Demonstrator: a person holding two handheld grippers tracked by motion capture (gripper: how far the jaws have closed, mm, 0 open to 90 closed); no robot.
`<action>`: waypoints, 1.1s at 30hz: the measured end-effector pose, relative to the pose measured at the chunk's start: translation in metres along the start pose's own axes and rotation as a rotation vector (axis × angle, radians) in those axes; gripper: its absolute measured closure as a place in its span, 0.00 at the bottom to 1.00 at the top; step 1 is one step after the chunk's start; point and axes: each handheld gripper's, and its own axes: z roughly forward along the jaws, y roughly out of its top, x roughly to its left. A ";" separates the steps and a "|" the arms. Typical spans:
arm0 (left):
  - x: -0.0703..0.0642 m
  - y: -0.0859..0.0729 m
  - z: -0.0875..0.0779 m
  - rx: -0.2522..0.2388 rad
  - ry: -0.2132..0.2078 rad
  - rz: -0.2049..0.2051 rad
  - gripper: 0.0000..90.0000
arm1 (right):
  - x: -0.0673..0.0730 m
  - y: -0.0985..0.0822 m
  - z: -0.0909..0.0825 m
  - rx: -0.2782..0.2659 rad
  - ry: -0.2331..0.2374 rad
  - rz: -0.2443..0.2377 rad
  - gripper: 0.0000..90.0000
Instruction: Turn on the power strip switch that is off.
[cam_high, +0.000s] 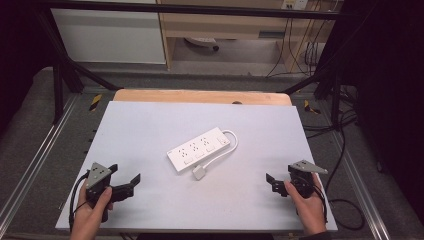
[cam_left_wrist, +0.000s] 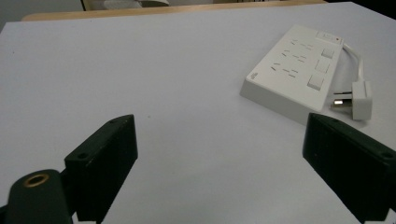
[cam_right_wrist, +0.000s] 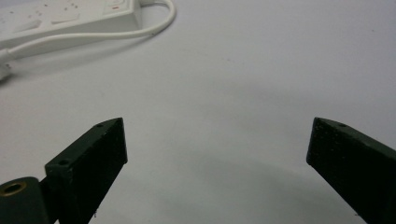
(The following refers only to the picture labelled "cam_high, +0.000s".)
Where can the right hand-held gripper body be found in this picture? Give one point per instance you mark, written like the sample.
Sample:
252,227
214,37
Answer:
303,181

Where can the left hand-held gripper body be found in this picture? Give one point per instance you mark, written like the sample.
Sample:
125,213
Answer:
96,176

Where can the person's right hand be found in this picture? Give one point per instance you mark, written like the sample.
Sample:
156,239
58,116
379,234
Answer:
311,213

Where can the person's left hand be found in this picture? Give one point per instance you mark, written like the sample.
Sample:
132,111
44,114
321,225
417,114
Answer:
86,216

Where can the yellow black tape strip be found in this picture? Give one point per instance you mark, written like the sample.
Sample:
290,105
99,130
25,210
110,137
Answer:
310,107
95,102

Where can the white flat plug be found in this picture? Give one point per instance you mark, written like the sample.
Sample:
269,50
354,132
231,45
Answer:
199,172

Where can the white power strip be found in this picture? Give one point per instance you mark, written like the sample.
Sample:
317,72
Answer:
198,150

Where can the wooden table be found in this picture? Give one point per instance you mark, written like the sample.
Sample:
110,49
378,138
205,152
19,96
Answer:
200,96

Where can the black curtain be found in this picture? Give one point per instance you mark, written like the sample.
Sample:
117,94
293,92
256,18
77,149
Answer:
20,50
390,100

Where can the white cabinet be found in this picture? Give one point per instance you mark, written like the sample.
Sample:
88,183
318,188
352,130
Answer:
110,36

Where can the white chair base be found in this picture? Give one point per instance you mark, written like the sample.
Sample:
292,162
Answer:
203,42

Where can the light wooden desk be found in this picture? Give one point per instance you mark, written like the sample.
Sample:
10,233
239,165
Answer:
226,28

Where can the aluminium floor rail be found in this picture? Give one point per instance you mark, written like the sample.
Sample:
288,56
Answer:
363,186
33,160

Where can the white wall socket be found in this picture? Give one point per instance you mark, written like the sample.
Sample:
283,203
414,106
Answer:
295,4

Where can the black metal frame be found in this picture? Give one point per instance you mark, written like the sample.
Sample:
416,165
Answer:
200,10

